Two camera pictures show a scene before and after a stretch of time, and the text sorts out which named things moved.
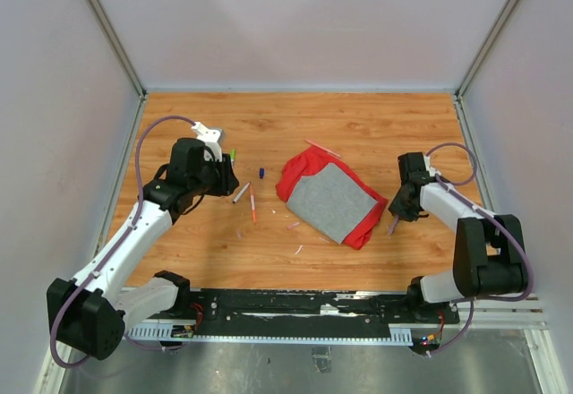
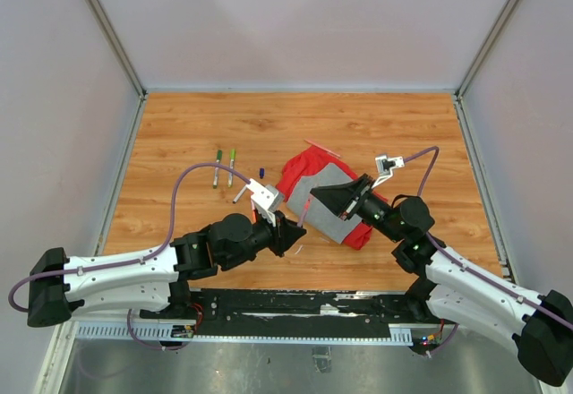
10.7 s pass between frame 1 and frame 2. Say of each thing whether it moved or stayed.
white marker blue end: stayed
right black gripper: moved
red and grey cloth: stayed
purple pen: moved
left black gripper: moved
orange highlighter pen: stayed
